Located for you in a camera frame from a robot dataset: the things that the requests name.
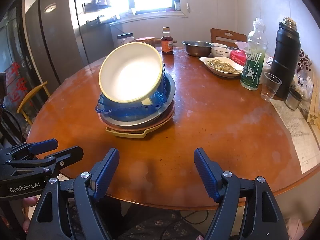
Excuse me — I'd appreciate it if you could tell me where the red tin can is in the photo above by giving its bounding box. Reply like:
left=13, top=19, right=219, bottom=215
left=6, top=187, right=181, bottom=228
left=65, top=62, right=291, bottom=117
left=136, top=36, right=156, bottom=48

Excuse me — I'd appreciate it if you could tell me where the large stainless steel bowl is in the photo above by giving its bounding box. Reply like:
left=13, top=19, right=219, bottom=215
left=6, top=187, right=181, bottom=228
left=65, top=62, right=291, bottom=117
left=98, top=73, right=176, bottom=128

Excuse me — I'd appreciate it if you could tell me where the clear jar black lid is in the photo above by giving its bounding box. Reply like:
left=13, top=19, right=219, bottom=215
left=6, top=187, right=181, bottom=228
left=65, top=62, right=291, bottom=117
left=117, top=33, right=135, bottom=46

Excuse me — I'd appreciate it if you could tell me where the wooden chair back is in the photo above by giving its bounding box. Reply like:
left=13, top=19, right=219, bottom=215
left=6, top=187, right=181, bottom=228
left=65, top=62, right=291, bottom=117
left=210, top=28, right=247, bottom=48

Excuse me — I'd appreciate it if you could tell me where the white ceramic bowl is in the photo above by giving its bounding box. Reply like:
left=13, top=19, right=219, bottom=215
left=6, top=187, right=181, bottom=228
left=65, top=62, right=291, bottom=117
left=211, top=43, right=231, bottom=58

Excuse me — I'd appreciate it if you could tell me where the black thermos flask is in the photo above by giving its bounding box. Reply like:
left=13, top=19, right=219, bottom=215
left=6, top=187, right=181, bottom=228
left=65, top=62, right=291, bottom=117
left=271, top=17, right=300, bottom=99

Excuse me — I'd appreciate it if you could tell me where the brown sauce bottle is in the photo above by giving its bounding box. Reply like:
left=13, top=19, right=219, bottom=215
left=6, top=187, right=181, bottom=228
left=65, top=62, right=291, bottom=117
left=161, top=27, right=174, bottom=55

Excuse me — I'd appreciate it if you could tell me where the green drink bottle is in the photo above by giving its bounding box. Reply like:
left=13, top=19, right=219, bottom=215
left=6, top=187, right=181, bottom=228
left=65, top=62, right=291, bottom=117
left=240, top=18, right=268, bottom=90

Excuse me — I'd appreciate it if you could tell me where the red tissue pack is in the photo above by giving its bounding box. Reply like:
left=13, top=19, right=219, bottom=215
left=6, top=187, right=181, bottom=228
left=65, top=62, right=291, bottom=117
left=230, top=49, right=247, bottom=66

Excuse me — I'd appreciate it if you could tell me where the yellow chair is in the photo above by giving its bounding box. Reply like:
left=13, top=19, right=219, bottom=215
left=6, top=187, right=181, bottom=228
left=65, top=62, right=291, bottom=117
left=17, top=81, right=51, bottom=126

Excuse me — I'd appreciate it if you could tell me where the blue fluted plastic dish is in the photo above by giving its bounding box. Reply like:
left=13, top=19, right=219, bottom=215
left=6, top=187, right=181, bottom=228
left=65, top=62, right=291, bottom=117
left=95, top=65, right=168, bottom=121

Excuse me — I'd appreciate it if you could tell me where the yellow shell-shaped plate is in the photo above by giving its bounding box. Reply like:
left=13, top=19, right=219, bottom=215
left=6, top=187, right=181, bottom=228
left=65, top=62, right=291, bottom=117
left=105, top=114, right=174, bottom=139

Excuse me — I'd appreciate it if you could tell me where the left hand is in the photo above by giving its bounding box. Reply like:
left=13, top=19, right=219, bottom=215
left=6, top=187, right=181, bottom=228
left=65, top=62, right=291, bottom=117
left=22, top=196, right=39, bottom=233

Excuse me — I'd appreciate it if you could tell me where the white dish with food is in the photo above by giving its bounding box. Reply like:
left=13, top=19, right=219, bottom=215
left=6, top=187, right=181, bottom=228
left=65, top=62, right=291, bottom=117
left=199, top=57, right=244, bottom=78

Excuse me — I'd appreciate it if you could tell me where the small steel bowl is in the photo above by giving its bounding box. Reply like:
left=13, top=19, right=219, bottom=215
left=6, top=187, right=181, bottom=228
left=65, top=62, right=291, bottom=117
left=182, top=41, right=213, bottom=57

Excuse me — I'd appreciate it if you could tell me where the grey refrigerator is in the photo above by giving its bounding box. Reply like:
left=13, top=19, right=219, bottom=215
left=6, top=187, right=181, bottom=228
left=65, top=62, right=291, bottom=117
left=22, top=0, right=118, bottom=86

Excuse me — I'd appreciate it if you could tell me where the small steel cup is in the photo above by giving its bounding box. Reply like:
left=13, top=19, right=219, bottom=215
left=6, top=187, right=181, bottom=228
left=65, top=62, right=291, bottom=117
left=285, top=87, right=302, bottom=111

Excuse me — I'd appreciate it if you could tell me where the clear plastic cup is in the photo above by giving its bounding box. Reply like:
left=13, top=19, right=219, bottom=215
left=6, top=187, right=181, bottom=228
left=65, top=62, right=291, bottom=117
left=260, top=72, right=282, bottom=102

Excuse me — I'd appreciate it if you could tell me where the black cable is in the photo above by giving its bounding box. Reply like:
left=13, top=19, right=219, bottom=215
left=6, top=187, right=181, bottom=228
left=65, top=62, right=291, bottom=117
left=159, top=209, right=209, bottom=235

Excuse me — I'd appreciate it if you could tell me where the cream bowl with handle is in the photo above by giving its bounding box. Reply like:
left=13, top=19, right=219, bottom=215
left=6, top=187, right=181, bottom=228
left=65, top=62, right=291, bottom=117
left=98, top=42, right=163, bottom=105

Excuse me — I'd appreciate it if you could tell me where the round steel pan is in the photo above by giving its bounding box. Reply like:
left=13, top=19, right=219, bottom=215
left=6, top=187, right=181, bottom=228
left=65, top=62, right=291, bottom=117
left=98, top=100, right=176, bottom=131

